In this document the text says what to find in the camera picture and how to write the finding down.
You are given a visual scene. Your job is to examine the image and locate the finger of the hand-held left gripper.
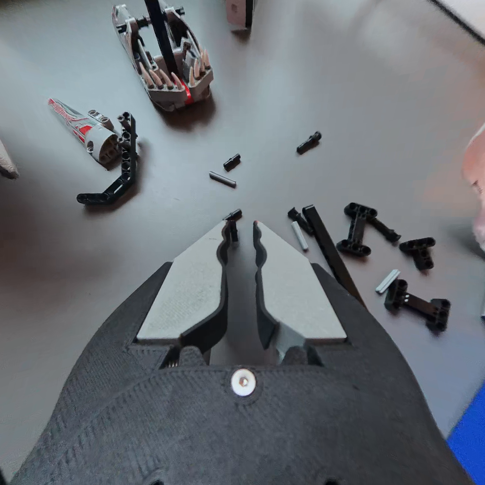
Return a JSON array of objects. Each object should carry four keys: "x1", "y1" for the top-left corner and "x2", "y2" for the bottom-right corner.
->
[{"x1": 0, "y1": 138, "x2": 19, "y2": 180}]

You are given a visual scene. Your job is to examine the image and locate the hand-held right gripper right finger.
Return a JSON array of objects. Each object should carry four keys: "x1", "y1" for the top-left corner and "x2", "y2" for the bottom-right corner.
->
[{"x1": 252, "y1": 221, "x2": 348, "y2": 350}]

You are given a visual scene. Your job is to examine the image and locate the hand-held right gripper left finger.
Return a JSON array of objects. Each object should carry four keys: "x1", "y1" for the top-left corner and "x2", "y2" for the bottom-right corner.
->
[{"x1": 136, "y1": 220, "x2": 229, "y2": 354}]

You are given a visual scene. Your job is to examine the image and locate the long black lego axle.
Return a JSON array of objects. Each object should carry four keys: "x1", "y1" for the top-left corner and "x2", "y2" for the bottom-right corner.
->
[{"x1": 302, "y1": 205, "x2": 365, "y2": 305}]

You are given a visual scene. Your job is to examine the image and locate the light grey lego axle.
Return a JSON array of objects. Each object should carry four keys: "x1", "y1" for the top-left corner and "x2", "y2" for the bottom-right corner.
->
[
  {"x1": 375, "y1": 269, "x2": 401, "y2": 296},
  {"x1": 290, "y1": 221, "x2": 309, "y2": 252}
]

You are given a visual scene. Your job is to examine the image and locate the grey red printed lego panel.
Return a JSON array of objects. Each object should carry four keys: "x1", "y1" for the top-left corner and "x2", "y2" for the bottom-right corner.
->
[{"x1": 48, "y1": 98, "x2": 123, "y2": 169}]

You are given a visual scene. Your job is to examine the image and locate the black H-shaped lego beam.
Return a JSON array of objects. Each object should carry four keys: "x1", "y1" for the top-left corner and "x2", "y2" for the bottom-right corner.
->
[{"x1": 336, "y1": 202, "x2": 378, "y2": 258}]

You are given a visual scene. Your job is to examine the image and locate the black long lego pin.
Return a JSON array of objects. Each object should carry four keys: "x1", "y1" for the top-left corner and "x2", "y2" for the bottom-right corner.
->
[{"x1": 369, "y1": 217, "x2": 402, "y2": 244}]

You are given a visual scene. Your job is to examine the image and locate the dark grey lego axle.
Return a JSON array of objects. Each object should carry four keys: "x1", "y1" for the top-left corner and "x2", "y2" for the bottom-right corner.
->
[{"x1": 209, "y1": 171, "x2": 237, "y2": 189}]

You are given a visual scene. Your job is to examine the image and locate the black bent lego beam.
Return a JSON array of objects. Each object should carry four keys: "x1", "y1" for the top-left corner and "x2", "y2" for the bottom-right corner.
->
[{"x1": 77, "y1": 112, "x2": 139, "y2": 207}]

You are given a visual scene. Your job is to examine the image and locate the black lego beam assembly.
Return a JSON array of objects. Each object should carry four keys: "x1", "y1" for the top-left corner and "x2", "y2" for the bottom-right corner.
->
[{"x1": 384, "y1": 279, "x2": 452, "y2": 333}]

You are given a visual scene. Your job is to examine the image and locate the black T-shaped lego beam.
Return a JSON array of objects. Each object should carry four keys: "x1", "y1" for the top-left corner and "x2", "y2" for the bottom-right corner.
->
[{"x1": 399, "y1": 237, "x2": 437, "y2": 271}]

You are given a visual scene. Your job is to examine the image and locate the grey lego model with teeth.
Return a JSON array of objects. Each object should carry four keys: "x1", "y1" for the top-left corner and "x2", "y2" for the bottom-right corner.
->
[{"x1": 111, "y1": 0, "x2": 215, "y2": 113}]

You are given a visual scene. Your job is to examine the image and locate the pale pink object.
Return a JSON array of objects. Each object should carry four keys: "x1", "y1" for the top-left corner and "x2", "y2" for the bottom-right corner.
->
[{"x1": 462, "y1": 123, "x2": 485, "y2": 251}]

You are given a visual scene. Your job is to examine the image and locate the blue sheet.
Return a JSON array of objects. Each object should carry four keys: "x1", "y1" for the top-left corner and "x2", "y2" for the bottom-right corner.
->
[{"x1": 446, "y1": 382, "x2": 485, "y2": 485}]

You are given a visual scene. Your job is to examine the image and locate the grey block with black edge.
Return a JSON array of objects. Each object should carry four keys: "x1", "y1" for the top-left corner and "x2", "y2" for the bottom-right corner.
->
[{"x1": 225, "y1": 0, "x2": 255, "y2": 32}]

